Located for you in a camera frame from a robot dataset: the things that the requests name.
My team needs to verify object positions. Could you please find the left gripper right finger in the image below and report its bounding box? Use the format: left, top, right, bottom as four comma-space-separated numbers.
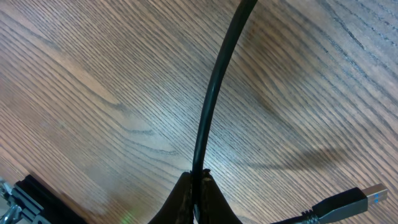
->
197, 169, 242, 224

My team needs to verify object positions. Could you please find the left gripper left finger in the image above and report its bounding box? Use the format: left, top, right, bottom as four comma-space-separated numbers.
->
149, 172, 193, 224

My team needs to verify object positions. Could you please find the black USB cable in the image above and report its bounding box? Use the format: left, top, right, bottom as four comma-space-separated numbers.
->
191, 0, 389, 224

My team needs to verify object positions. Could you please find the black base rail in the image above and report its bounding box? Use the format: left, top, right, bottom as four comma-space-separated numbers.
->
1, 175, 87, 224

